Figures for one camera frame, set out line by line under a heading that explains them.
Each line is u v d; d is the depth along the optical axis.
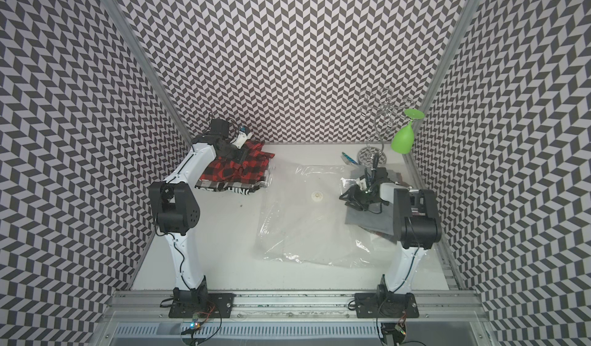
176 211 0.55
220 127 0.78
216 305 0.72
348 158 1.15
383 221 0.87
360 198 0.87
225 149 0.75
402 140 0.87
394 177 1.00
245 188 0.99
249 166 0.98
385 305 0.68
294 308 0.74
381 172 0.83
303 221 0.92
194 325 0.67
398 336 0.69
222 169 0.97
